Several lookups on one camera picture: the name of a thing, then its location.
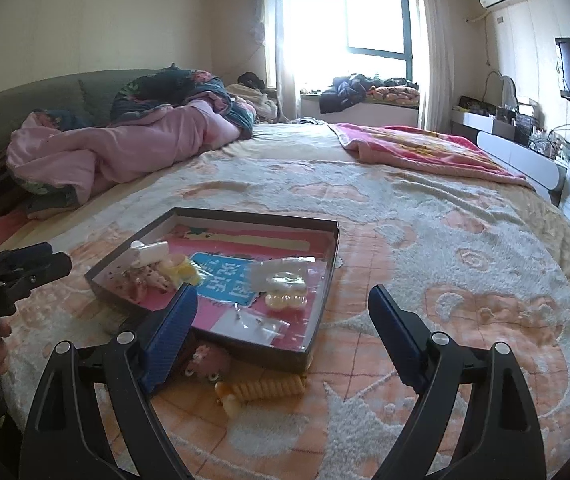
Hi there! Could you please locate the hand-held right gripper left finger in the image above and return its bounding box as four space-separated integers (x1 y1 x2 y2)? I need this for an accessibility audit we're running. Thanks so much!
20 284 199 480

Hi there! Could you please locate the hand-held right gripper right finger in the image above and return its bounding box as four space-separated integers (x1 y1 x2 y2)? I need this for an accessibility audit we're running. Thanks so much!
368 285 548 480

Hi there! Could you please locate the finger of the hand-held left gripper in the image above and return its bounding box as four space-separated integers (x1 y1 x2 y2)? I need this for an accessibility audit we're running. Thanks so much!
0 242 54 275
12 252 74 288

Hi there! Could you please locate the pink cartoon hair clip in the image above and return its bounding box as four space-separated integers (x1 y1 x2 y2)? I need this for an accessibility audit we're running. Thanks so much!
182 344 233 384

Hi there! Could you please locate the beige floral scrunchie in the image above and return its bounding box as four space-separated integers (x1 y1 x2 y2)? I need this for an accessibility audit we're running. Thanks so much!
115 262 176 304

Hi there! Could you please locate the yellow hair accessory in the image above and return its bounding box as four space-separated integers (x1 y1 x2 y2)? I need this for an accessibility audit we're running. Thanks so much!
162 255 202 284

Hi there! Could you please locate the small white packet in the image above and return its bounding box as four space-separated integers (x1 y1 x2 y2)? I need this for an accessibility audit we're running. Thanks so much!
130 241 170 267

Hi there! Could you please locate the clear bag with earring card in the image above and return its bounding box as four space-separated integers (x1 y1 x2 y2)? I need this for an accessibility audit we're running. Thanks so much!
220 307 291 347

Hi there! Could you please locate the shallow dark grey box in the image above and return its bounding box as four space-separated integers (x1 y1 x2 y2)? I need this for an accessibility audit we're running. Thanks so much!
85 206 342 375

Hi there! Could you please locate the tan hair claw clip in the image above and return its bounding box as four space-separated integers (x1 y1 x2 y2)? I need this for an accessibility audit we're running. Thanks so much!
214 376 307 419

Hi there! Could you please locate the person's left hand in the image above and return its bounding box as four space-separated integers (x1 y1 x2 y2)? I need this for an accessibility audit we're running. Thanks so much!
0 322 14 377

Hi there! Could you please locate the pink quilt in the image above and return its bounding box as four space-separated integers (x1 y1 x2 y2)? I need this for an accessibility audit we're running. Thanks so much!
7 100 244 206

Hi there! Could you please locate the green headboard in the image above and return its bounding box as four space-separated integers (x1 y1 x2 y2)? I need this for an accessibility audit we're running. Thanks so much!
0 69 166 173

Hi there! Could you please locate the pink printed blanket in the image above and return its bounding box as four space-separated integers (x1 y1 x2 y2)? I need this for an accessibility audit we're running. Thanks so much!
327 122 534 191

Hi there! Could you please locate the dark floral quilt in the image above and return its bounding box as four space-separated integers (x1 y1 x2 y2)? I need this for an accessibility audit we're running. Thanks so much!
110 64 256 141

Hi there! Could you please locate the white grey vanity desk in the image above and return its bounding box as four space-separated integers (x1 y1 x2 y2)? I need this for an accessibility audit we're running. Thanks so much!
450 107 567 207

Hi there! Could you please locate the pink floral cloth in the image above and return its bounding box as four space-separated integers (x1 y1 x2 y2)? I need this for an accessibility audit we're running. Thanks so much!
367 85 421 106

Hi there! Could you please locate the dark clothes pile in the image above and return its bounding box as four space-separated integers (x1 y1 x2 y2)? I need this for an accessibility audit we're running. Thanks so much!
319 74 374 115

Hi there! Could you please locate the vanity mirror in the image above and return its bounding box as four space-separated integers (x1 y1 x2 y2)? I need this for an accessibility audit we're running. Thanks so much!
482 71 519 111

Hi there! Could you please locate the sheer white curtain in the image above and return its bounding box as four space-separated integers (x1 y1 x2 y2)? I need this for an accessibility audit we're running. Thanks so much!
262 0 302 124
412 0 454 132

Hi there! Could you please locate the window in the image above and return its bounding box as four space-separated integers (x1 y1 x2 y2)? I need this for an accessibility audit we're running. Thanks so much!
290 0 414 92

